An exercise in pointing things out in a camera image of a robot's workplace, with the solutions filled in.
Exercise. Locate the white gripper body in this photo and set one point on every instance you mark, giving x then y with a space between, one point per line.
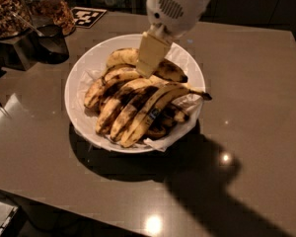
177 14

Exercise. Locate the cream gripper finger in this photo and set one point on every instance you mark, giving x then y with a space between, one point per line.
152 51

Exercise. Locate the spotted banana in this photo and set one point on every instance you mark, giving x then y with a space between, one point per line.
112 108
166 70
137 100
99 87

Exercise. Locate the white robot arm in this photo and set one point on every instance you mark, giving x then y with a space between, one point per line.
169 20

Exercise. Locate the long banana with sticker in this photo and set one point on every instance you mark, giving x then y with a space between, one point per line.
153 107

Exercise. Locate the white bowl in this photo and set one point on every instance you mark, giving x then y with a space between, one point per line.
89 68

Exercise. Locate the small banana right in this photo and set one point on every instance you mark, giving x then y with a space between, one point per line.
176 113

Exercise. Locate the small banana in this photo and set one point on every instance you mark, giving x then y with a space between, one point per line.
156 132
176 113

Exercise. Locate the small banana bottom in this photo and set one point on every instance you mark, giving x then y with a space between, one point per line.
156 132

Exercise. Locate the black white marker tag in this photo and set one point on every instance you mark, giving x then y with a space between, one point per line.
86 17

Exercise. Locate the glass jar of nuts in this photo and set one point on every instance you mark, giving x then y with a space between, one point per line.
57 11

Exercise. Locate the dark metal stand block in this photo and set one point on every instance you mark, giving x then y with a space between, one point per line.
18 52

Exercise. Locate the glass jar of cashews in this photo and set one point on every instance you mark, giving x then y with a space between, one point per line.
10 26

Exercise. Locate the black scoop with handle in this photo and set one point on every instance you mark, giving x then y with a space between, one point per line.
48 41

